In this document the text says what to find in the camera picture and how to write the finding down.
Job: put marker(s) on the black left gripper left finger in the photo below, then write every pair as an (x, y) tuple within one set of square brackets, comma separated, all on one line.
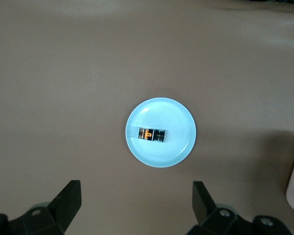
[(51, 218)]

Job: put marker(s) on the light blue round plate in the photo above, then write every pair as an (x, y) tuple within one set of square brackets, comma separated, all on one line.
[(161, 154)]

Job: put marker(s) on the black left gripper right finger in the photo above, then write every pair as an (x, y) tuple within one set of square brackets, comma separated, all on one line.
[(223, 222)]

